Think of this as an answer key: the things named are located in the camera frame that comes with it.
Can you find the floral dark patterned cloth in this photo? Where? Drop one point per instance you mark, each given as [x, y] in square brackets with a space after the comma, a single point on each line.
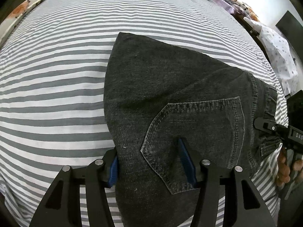
[243, 7]

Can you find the person's right hand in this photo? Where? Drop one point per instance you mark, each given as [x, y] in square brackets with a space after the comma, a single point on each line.
[283, 167]

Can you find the grey white striped bed sheet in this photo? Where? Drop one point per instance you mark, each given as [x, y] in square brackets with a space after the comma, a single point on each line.
[59, 75]

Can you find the floral mattress cloth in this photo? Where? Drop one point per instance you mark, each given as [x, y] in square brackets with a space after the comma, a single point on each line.
[21, 9]

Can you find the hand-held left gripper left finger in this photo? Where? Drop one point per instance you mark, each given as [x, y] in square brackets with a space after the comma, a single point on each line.
[113, 170]

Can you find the white dotted cloth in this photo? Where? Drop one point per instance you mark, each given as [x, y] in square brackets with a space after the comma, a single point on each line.
[277, 49]

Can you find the dark grey denim pants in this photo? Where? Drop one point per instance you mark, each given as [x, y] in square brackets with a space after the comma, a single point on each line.
[177, 87]

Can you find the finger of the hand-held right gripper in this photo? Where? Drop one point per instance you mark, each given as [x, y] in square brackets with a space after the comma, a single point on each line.
[267, 124]

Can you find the lilac cloth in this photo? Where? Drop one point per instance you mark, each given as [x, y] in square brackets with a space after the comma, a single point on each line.
[224, 4]

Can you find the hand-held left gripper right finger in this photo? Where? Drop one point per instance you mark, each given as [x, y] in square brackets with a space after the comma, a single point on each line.
[187, 160]

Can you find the black screen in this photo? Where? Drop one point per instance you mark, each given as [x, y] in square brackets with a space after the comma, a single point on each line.
[291, 28]

